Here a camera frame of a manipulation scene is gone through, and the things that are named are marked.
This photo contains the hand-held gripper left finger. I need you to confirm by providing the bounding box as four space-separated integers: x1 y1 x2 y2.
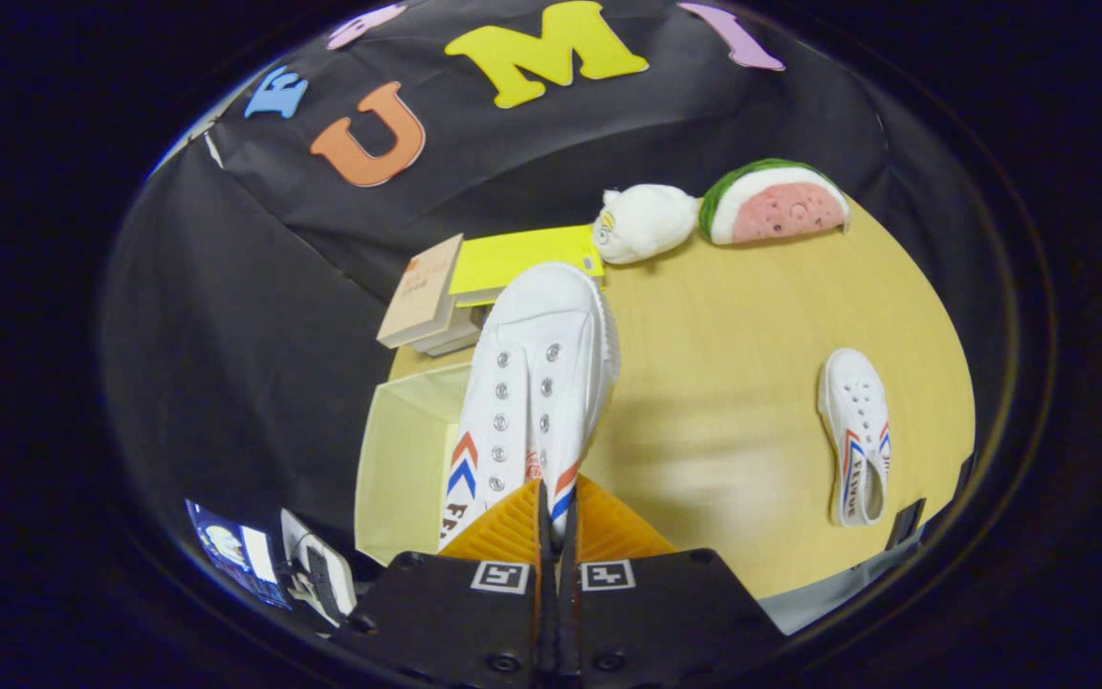
331 476 552 689

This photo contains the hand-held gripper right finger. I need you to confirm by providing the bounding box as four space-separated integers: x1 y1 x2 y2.
556 474 786 689

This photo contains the translucent green storage box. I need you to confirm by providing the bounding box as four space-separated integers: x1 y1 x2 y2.
353 362 475 567

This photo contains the white canvas shoe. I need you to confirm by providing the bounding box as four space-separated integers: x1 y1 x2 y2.
436 262 622 554
817 347 893 528

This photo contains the black keyboard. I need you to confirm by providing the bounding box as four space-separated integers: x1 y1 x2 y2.
305 544 349 615

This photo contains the white side table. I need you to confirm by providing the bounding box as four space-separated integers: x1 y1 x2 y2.
280 508 359 628

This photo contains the grey book stack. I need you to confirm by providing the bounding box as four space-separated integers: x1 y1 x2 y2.
412 306 483 358

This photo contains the beige book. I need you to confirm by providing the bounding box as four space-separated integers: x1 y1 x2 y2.
377 233 466 349

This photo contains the black backdrop cloth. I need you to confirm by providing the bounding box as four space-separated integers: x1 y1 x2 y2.
99 0 992 575

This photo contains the yellow book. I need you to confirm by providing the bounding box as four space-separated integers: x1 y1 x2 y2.
449 225 606 309

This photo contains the white plush toy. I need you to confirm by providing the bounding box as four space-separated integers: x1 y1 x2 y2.
592 184 700 266

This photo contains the watermelon plush toy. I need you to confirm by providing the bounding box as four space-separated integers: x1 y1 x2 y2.
699 158 851 247

